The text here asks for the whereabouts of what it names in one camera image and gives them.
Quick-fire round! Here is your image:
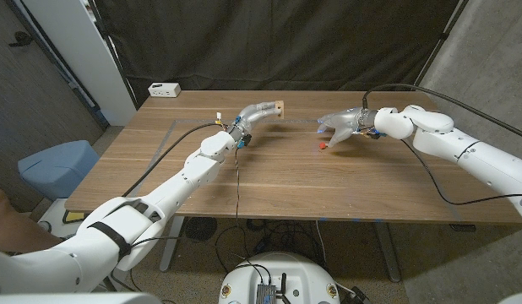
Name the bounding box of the white power strip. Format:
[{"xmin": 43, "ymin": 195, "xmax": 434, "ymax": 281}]
[{"xmin": 147, "ymin": 82, "xmax": 182, "ymax": 99}]

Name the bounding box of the black backdrop curtain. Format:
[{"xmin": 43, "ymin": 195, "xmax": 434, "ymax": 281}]
[{"xmin": 94, "ymin": 0, "xmax": 471, "ymax": 106}]

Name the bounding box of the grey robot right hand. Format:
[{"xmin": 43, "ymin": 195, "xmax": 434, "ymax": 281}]
[{"xmin": 316, "ymin": 106, "xmax": 378, "ymax": 149}]

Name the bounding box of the yellow and black floor item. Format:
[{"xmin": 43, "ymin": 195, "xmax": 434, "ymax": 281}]
[{"xmin": 62, "ymin": 209, "xmax": 88, "ymax": 225}]

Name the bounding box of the round black floor fan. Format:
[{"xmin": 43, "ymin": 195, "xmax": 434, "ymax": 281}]
[{"xmin": 183, "ymin": 216, "xmax": 218, "ymax": 243}]

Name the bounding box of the white floor cable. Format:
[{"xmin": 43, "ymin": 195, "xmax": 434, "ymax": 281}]
[{"xmin": 314, "ymin": 220, "xmax": 329, "ymax": 265}]

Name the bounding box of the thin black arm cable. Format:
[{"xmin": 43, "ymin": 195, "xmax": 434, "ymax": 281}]
[
  {"xmin": 117, "ymin": 146, "xmax": 253, "ymax": 271},
  {"xmin": 400, "ymin": 138, "xmax": 522, "ymax": 207}
]

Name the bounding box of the grey table leg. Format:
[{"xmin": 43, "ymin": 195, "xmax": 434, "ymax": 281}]
[
  {"xmin": 159, "ymin": 215, "xmax": 186, "ymax": 273},
  {"xmin": 372, "ymin": 222, "xmax": 402, "ymax": 283}
]

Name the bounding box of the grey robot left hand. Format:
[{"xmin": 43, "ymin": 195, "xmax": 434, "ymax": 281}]
[{"xmin": 231, "ymin": 100, "xmax": 283, "ymax": 138}]

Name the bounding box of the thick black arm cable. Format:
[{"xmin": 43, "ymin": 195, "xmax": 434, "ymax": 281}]
[
  {"xmin": 122, "ymin": 122, "xmax": 224, "ymax": 198},
  {"xmin": 361, "ymin": 83, "xmax": 522, "ymax": 143}
]

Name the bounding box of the blue-grey stool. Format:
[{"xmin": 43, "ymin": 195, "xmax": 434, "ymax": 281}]
[{"xmin": 18, "ymin": 139, "xmax": 101, "ymax": 202}]

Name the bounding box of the grey electronics box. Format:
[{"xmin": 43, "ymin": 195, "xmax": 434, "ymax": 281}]
[{"xmin": 255, "ymin": 283, "xmax": 278, "ymax": 304}]

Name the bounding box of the black floor cable loop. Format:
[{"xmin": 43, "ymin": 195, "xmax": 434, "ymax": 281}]
[{"xmin": 214, "ymin": 219, "xmax": 325, "ymax": 275}]

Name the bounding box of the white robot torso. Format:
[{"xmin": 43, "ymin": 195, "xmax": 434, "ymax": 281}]
[{"xmin": 218, "ymin": 252, "xmax": 341, "ymax": 304}]

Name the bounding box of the black antenna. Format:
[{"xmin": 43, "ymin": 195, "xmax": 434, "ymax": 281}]
[{"xmin": 275, "ymin": 273, "xmax": 290, "ymax": 304}]

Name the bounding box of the black door handle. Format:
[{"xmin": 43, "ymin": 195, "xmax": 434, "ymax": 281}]
[{"xmin": 8, "ymin": 31, "xmax": 33, "ymax": 47}]

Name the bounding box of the black backdrop stand pole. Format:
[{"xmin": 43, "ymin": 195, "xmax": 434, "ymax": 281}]
[
  {"xmin": 86, "ymin": 0, "xmax": 140, "ymax": 111},
  {"xmin": 411, "ymin": 0, "xmax": 471, "ymax": 91}
]

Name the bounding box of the person's bare leg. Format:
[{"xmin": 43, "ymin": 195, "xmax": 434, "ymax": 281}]
[{"xmin": 0, "ymin": 183, "xmax": 63, "ymax": 254}]

